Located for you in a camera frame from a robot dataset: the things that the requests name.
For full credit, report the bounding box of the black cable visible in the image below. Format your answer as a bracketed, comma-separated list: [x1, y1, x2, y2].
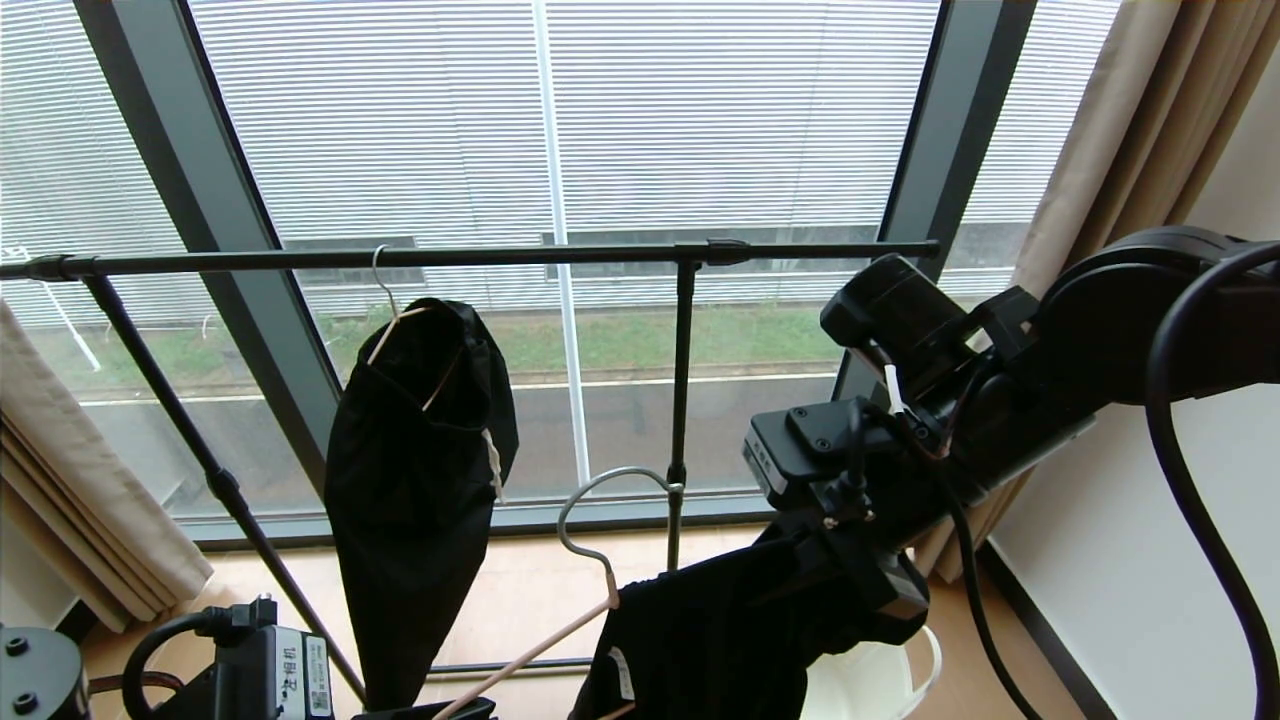
[925, 240, 1280, 720]
[120, 595, 279, 720]

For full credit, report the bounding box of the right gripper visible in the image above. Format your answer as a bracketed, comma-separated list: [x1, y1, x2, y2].
[790, 500, 933, 623]

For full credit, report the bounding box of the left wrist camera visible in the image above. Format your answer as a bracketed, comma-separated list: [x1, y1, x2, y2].
[190, 625, 336, 720]

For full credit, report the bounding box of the pink clothes hanger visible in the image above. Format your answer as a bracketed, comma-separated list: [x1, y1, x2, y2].
[430, 465, 687, 720]
[365, 244, 466, 413]

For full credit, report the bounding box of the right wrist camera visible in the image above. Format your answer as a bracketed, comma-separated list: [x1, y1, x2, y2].
[742, 398, 901, 511]

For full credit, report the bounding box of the black garment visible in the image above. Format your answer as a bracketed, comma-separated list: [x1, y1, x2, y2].
[322, 296, 521, 713]

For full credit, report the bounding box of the black t-shirt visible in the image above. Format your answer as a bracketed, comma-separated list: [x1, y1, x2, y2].
[568, 520, 933, 720]

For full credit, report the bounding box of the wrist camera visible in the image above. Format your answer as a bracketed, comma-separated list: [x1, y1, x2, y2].
[742, 398, 901, 511]
[190, 625, 336, 720]

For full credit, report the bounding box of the window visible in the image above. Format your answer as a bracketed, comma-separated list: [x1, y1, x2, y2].
[0, 0, 1121, 546]

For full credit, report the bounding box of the white laundry basket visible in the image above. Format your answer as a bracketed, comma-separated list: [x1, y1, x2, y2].
[800, 625, 944, 720]

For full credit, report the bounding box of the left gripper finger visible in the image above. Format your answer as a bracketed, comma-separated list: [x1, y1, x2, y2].
[352, 697, 498, 720]

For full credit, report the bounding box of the black clothes rack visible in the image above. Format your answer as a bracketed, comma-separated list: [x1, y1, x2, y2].
[0, 238, 943, 701]

